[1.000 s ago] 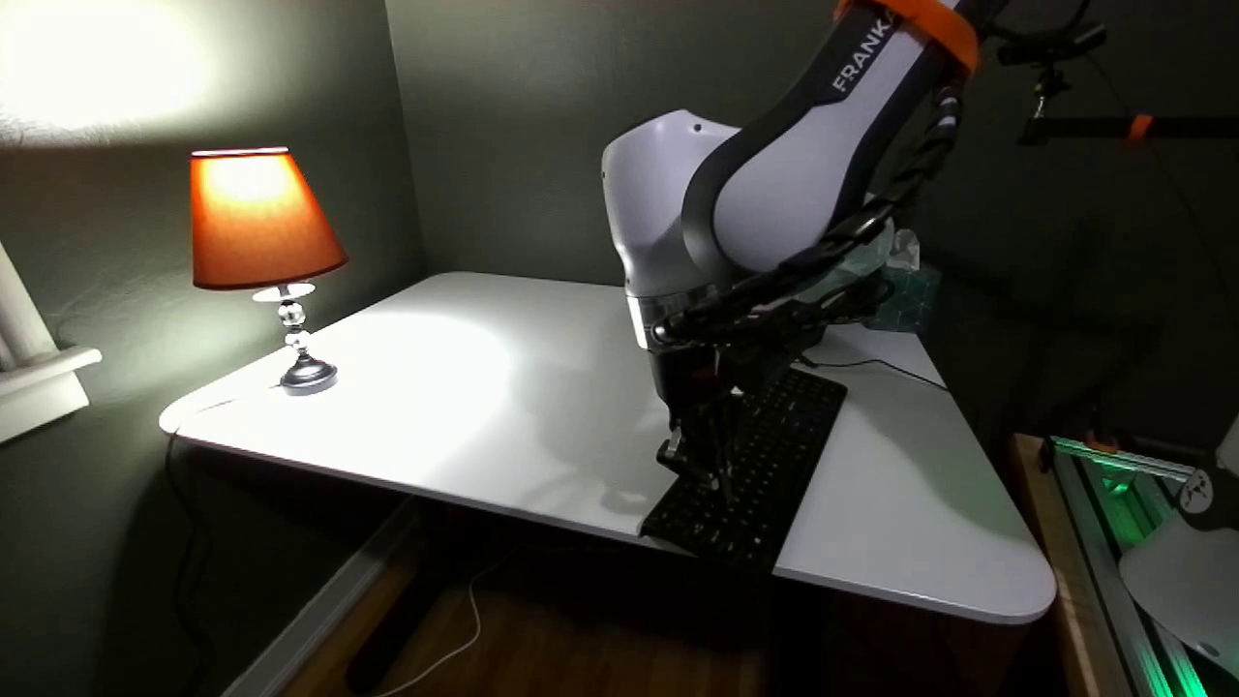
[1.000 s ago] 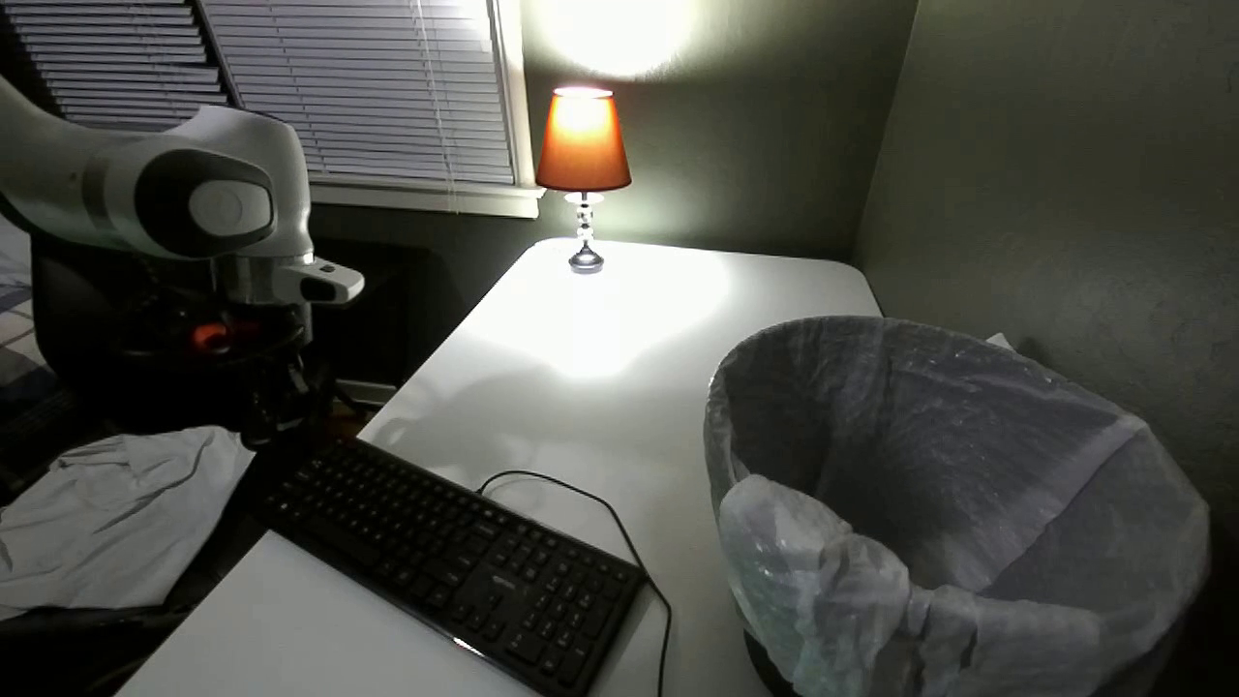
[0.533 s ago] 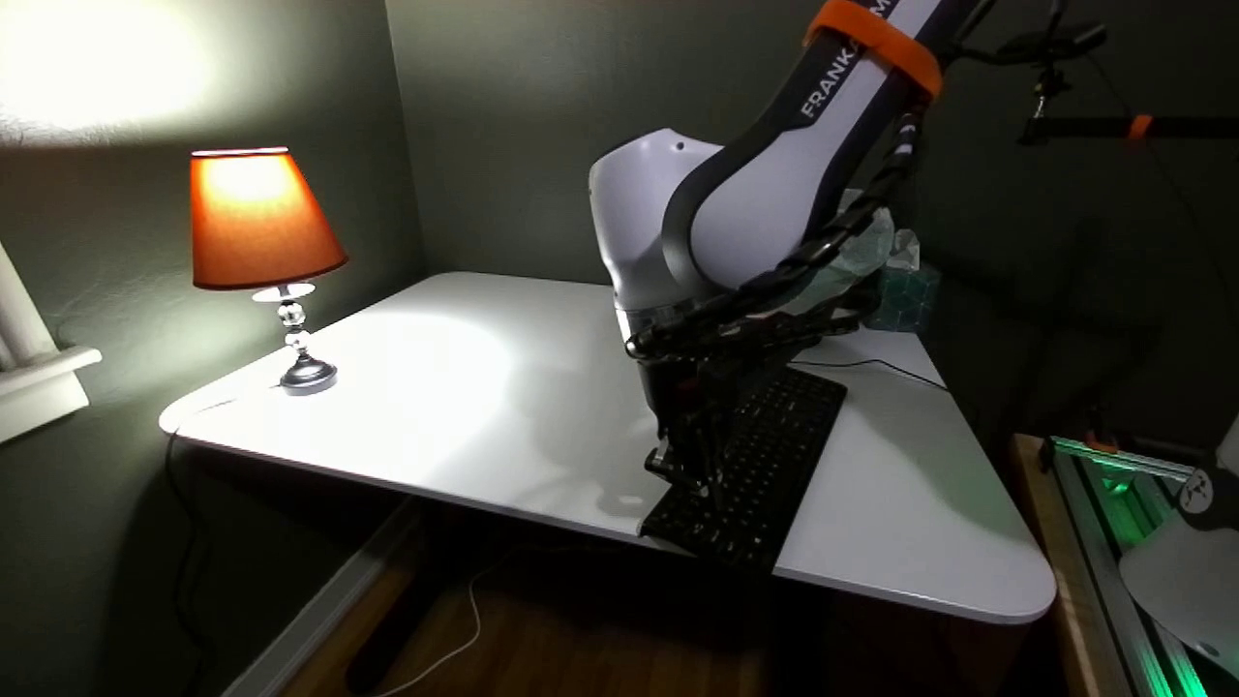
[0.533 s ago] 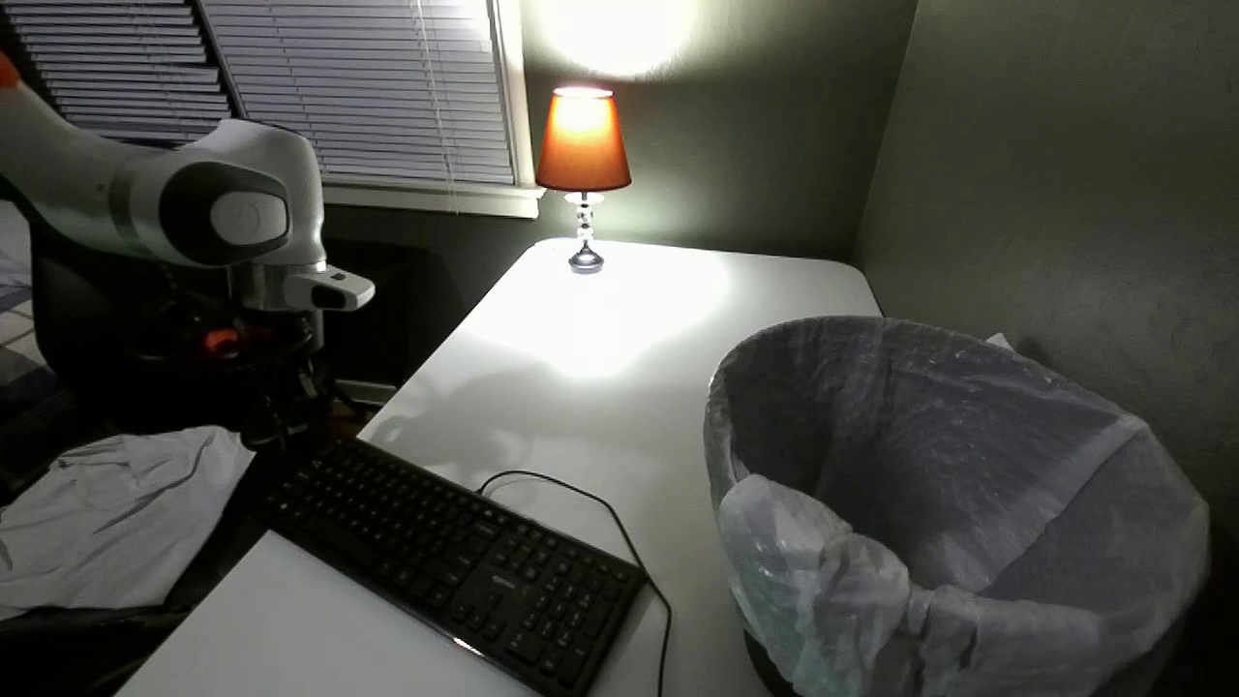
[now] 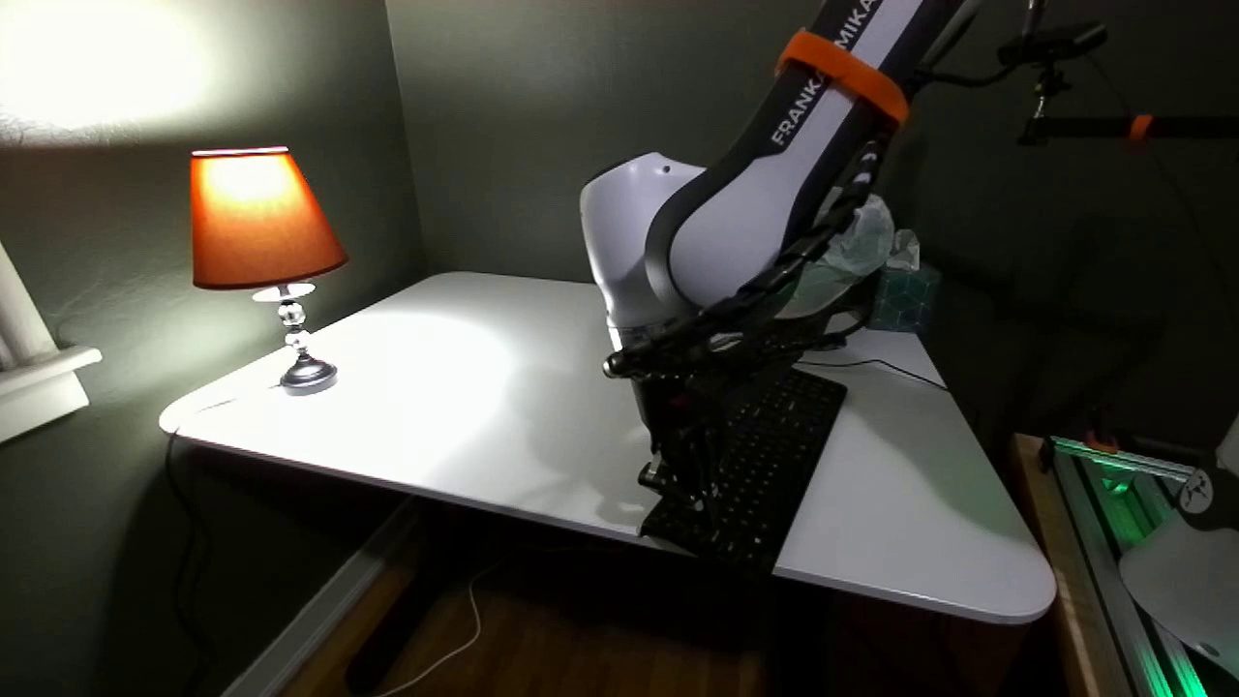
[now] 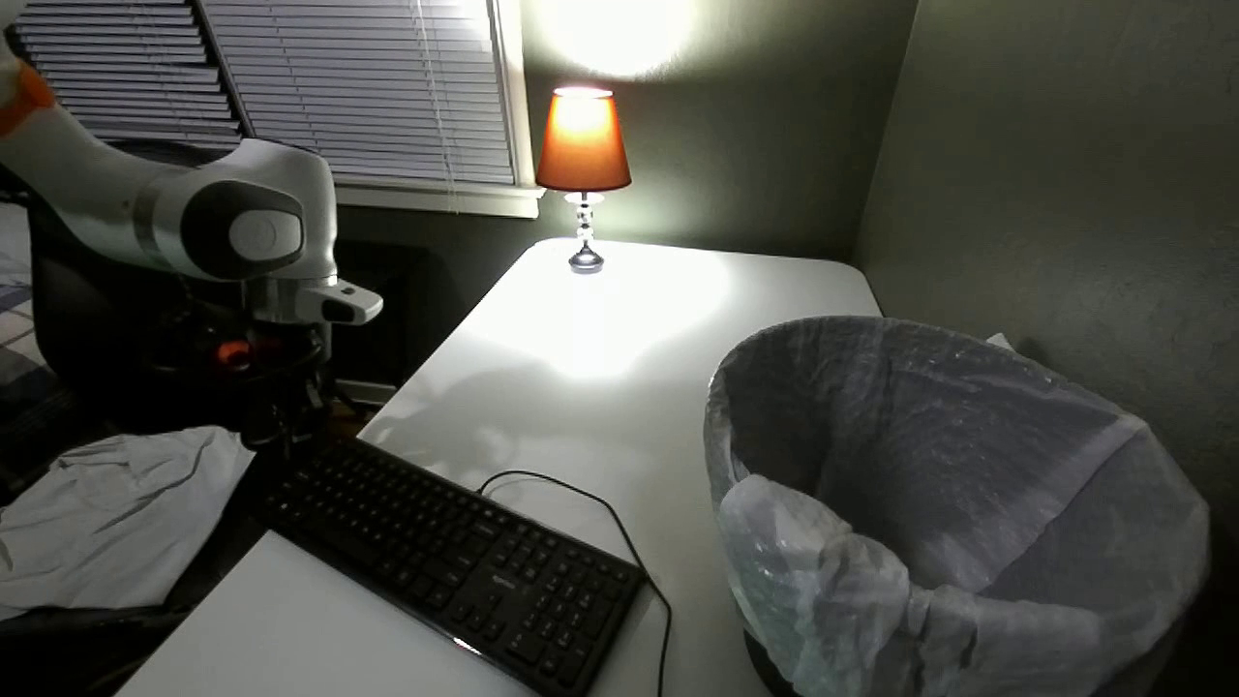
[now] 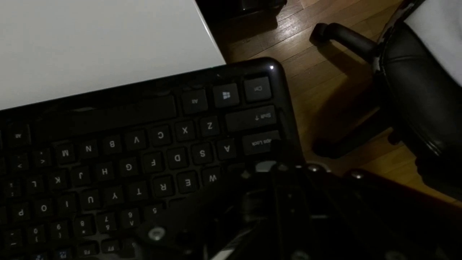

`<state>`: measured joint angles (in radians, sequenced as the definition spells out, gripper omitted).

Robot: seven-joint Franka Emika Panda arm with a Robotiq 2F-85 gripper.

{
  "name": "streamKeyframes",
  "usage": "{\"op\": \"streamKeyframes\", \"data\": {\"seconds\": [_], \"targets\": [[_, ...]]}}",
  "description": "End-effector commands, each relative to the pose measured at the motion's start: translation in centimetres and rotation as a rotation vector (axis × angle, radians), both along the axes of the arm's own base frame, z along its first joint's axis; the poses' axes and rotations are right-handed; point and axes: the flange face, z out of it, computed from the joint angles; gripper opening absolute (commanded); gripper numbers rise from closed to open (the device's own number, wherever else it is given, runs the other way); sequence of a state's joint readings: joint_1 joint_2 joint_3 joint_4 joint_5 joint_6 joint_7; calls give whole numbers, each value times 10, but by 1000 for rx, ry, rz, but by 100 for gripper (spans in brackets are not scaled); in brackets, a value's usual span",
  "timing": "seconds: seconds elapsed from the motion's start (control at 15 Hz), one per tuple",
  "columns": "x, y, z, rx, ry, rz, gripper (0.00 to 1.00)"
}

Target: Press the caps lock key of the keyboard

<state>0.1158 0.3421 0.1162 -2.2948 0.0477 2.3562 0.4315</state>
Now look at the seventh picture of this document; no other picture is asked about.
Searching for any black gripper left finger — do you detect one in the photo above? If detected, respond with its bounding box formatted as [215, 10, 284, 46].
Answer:
[211, 160, 322, 260]

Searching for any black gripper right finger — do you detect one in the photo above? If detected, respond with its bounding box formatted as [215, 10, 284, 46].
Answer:
[307, 161, 462, 260]

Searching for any black computer keyboard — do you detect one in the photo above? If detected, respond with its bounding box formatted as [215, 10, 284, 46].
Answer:
[0, 56, 306, 260]

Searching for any black office chair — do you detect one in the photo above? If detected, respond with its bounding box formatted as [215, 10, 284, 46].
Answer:
[309, 0, 462, 202]

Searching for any white cloth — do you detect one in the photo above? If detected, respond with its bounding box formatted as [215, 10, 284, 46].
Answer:
[403, 0, 462, 88]

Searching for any dark box on floor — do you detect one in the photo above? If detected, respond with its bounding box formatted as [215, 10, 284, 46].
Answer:
[193, 0, 288, 47]

